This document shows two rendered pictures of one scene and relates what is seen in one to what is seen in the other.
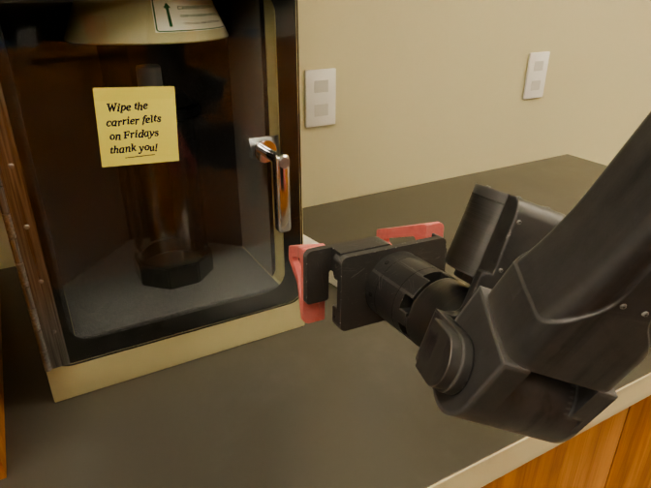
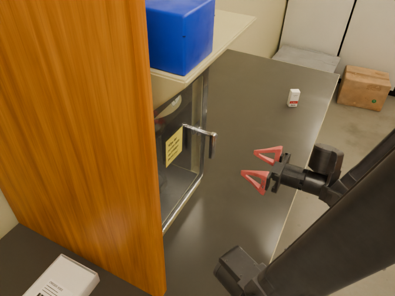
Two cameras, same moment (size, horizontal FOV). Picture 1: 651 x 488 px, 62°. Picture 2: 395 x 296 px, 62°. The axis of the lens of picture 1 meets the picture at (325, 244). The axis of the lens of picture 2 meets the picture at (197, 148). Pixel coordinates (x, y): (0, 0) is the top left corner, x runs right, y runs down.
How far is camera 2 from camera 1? 0.61 m
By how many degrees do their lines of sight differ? 33
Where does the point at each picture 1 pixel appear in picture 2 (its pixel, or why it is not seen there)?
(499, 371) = not seen: hidden behind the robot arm
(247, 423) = (220, 229)
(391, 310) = (294, 184)
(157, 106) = (178, 135)
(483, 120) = not seen: hidden behind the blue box
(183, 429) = (203, 242)
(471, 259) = (322, 168)
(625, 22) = not seen: outside the picture
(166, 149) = (179, 149)
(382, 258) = (283, 168)
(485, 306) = (342, 185)
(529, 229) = (338, 159)
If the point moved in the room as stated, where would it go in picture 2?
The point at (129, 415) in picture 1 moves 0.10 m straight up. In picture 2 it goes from (180, 247) to (180, 226)
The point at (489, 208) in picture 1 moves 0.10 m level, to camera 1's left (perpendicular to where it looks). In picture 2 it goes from (326, 155) to (297, 171)
